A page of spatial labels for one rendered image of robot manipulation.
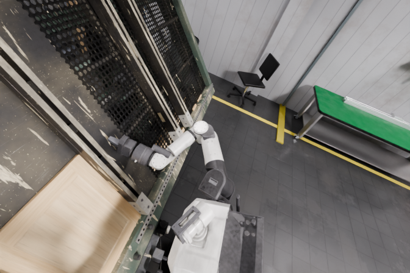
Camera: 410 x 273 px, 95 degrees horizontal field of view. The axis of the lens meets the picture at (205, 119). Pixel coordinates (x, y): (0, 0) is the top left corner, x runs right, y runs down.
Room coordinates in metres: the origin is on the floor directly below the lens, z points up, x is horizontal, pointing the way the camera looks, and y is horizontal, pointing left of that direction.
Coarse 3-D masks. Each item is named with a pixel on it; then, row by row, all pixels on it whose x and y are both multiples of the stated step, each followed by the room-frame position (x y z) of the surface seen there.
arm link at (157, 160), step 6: (150, 150) 0.50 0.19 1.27; (156, 150) 0.52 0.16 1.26; (162, 150) 0.53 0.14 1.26; (144, 156) 0.46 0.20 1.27; (150, 156) 0.48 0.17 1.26; (156, 156) 0.47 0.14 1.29; (162, 156) 0.48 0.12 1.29; (168, 156) 0.52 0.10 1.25; (144, 162) 0.45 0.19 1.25; (150, 162) 0.46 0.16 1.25; (156, 162) 0.45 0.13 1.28; (162, 162) 0.46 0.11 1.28; (156, 168) 0.43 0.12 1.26; (162, 168) 0.48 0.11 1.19
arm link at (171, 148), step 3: (171, 144) 0.57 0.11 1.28; (168, 147) 0.55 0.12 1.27; (171, 147) 0.55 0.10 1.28; (174, 147) 0.55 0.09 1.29; (168, 150) 0.56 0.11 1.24; (171, 150) 0.54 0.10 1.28; (174, 150) 0.55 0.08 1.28; (177, 150) 0.55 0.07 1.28; (171, 153) 0.56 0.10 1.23; (174, 153) 0.54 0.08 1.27; (177, 153) 0.54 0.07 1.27; (171, 156) 0.55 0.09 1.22; (174, 156) 0.54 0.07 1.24; (168, 159) 0.54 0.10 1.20; (171, 159) 0.54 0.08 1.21; (168, 162) 0.52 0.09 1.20; (165, 165) 0.51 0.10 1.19
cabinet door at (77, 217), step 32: (64, 192) 0.22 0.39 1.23; (96, 192) 0.29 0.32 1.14; (32, 224) 0.10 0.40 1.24; (64, 224) 0.15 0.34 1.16; (96, 224) 0.20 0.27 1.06; (128, 224) 0.28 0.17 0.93; (0, 256) 0.01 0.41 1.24; (32, 256) 0.04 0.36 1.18; (64, 256) 0.07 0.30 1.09; (96, 256) 0.11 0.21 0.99
